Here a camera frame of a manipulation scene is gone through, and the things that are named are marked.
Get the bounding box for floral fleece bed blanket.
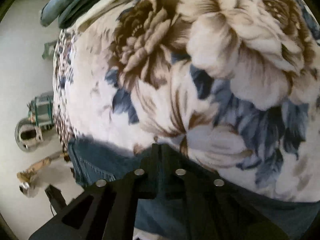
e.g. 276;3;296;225
53;0;319;202

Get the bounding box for teal storage shelf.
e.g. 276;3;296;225
27;91;54;131

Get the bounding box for white electric fan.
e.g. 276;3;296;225
15;118;44;153

